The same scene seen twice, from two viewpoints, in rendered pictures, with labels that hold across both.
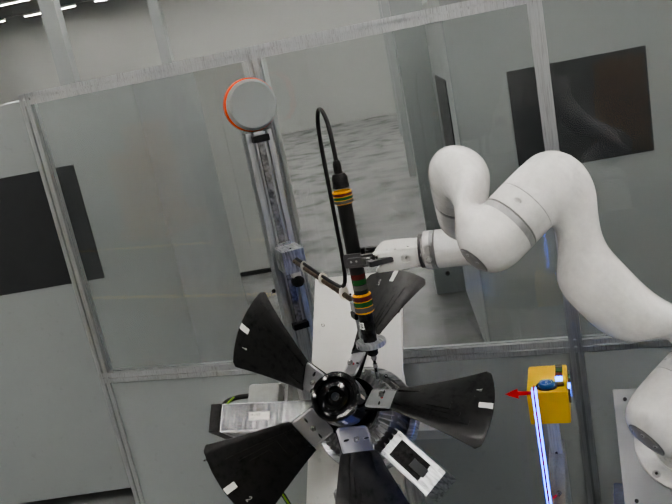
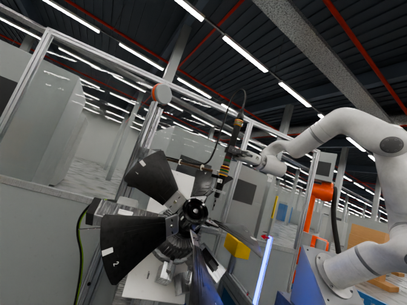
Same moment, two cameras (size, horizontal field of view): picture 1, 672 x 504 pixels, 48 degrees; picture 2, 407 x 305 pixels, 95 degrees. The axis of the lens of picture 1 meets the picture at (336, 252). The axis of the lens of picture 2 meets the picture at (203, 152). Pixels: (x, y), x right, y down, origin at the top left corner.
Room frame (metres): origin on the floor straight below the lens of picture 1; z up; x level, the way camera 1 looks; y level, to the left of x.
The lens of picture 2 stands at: (0.98, 0.56, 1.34)
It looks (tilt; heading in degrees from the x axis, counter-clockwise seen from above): 9 degrees up; 326
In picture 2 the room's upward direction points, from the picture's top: 18 degrees clockwise
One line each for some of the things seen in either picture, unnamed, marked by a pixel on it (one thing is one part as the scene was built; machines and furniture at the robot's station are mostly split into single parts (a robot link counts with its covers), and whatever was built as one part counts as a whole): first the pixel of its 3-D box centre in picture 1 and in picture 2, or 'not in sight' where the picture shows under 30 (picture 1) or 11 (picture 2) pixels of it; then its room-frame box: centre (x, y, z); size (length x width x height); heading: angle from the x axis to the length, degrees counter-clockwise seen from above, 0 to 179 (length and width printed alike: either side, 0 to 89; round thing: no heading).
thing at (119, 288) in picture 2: not in sight; (129, 275); (2.04, 0.07, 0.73); 0.15 x 0.09 x 0.22; 162
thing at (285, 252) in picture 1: (290, 258); (147, 154); (2.25, 0.14, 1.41); 0.10 x 0.07 x 0.08; 17
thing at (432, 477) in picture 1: (418, 466); (203, 265); (1.66, -0.10, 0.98); 0.20 x 0.16 x 0.20; 162
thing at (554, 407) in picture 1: (549, 395); (236, 246); (1.81, -0.47, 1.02); 0.16 x 0.10 x 0.11; 162
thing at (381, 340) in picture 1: (365, 324); (218, 181); (1.66, -0.04, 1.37); 0.09 x 0.07 x 0.10; 17
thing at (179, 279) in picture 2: not in sight; (183, 283); (1.66, -0.01, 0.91); 0.12 x 0.08 x 0.12; 162
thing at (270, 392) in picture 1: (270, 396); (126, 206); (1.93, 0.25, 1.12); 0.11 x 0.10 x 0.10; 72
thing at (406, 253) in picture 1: (402, 252); (249, 157); (1.62, -0.14, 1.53); 0.11 x 0.10 x 0.07; 72
